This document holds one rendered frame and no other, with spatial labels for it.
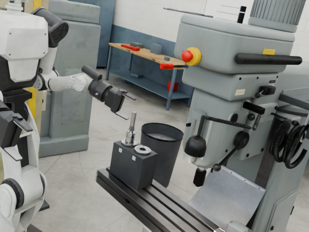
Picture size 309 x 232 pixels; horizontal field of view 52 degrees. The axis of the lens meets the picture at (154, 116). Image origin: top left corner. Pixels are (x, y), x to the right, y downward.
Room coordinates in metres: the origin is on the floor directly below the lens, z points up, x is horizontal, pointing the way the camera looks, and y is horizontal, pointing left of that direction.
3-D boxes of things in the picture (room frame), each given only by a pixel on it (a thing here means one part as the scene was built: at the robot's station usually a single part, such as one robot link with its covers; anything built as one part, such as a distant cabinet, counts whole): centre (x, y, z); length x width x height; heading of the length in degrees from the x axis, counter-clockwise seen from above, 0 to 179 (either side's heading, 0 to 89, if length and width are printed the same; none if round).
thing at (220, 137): (1.24, -0.25, 1.47); 0.21 x 0.19 x 0.32; 47
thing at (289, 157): (1.30, -0.57, 1.45); 0.18 x 0.16 x 0.21; 137
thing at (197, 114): (1.16, -0.17, 1.45); 0.04 x 0.04 x 0.21; 47
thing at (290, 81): (1.60, -0.59, 1.66); 0.80 x 0.23 x 0.20; 137
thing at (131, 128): (1.56, 0.11, 1.30); 0.03 x 0.03 x 0.11
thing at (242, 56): (1.16, -0.38, 1.79); 0.45 x 0.04 x 0.04; 137
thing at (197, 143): (1.01, -0.16, 1.48); 0.07 x 0.07 x 0.06
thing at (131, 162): (1.53, 0.07, 1.09); 0.22 x 0.12 x 0.20; 53
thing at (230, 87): (1.27, -0.28, 1.68); 0.34 x 0.24 x 0.10; 137
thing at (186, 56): (1.06, -0.07, 1.76); 0.04 x 0.03 x 0.04; 47
